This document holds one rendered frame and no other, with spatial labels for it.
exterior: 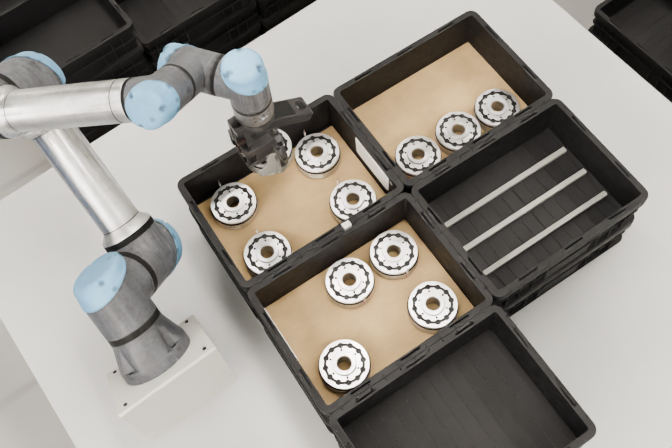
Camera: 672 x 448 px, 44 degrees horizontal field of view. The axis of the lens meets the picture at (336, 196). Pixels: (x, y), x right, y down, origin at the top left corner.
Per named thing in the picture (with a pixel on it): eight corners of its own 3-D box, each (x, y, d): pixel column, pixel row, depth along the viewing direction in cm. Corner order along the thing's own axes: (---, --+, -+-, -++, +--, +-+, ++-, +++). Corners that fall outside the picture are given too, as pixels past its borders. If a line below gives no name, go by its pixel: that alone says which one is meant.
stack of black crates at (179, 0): (171, 106, 281) (144, 45, 251) (126, 51, 293) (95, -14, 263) (267, 45, 290) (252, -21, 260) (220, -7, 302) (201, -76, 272)
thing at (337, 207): (357, 172, 185) (357, 171, 184) (385, 204, 181) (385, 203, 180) (320, 197, 182) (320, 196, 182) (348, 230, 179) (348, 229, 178)
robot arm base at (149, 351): (127, 396, 160) (98, 357, 157) (124, 365, 174) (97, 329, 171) (194, 352, 162) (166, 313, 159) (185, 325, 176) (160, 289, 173)
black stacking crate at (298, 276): (330, 428, 165) (325, 416, 154) (254, 310, 177) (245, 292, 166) (489, 320, 172) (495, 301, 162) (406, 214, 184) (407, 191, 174)
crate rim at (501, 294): (495, 304, 164) (497, 300, 162) (407, 193, 176) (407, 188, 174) (649, 200, 172) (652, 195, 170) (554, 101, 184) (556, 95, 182)
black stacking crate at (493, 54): (406, 212, 185) (407, 189, 174) (334, 119, 197) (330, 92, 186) (546, 123, 193) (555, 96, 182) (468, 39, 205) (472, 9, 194)
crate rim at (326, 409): (326, 419, 156) (325, 417, 154) (246, 295, 168) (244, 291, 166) (495, 305, 164) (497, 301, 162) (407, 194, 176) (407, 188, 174)
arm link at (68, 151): (125, 309, 173) (-44, 88, 156) (159, 269, 185) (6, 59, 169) (166, 294, 167) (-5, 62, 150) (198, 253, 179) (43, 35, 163)
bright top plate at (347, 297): (343, 313, 170) (343, 312, 170) (316, 276, 174) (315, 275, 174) (383, 286, 172) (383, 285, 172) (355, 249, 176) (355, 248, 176)
